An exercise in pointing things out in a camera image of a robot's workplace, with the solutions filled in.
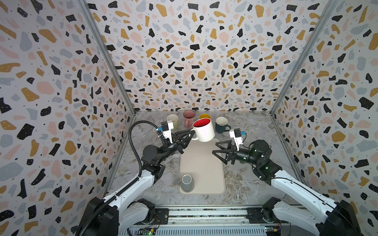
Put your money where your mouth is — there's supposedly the pink mug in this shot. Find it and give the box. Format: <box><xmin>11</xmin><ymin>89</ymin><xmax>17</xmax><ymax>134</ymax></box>
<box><xmin>183</xmin><ymin>110</ymin><xmax>195</xmax><ymax>129</ymax></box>

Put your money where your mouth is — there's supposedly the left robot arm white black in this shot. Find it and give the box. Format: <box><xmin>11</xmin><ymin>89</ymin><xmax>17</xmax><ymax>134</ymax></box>
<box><xmin>75</xmin><ymin>130</ymin><xmax>195</xmax><ymax>236</ymax></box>

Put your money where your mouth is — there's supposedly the grey mug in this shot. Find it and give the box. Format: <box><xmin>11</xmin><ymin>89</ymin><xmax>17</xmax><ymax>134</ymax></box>
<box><xmin>180</xmin><ymin>174</ymin><xmax>194</xmax><ymax>193</ymax></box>

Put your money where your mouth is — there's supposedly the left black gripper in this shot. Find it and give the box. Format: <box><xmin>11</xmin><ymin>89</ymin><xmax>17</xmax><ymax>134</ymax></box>
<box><xmin>157</xmin><ymin>131</ymin><xmax>194</xmax><ymax>166</ymax></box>

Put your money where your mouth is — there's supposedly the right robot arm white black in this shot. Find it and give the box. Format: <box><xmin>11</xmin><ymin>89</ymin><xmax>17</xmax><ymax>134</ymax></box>
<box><xmin>212</xmin><ymin>140</ymin><xmax>362</xmax><ymax>236</ymax></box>

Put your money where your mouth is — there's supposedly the light green mug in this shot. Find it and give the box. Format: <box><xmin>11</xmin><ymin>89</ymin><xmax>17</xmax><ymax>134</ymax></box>
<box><xmin>166</xmin><ymin>114</ymin><xmax>179</xmax><ymax>130</ymax></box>

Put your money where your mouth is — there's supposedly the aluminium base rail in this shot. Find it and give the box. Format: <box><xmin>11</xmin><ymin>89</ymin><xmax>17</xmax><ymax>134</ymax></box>
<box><xmin>82</xmin><ymin>205</ymin><xmax>333</xmax><ymax>236</ymax></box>

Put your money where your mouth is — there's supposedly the beige serving tray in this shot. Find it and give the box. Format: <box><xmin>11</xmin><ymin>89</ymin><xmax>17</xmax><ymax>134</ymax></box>
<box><xmin>178</xmin><ymin>138</ymin><xmax>225</xmax><ymax>195</ymax></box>

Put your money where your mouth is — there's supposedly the white mug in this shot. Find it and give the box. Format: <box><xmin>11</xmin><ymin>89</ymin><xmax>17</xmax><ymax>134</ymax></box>
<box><xmin>192</xmin><ymin>118</ymin><xmax>215</xmax><ymax>143</ymax></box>

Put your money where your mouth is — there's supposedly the dark green mug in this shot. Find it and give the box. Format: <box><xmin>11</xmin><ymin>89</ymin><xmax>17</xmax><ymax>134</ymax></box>
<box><xmin>215</xmin><ymin>117</ymin><xmax>231</xmax><ymax>134</ymax></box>

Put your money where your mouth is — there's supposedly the light blue mug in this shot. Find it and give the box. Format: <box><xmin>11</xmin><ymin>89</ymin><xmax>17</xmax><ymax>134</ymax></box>
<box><xmin>199</xmin><ymin>114</ymin><xmax>211</xmax><ymax>119</ymax></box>

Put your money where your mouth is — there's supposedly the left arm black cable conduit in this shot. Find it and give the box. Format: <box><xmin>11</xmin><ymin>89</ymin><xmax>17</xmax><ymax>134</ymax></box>
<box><xmin>78</xmin><ymin>120</ymin><xmax>160</xmax><ymax>236</ymax></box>

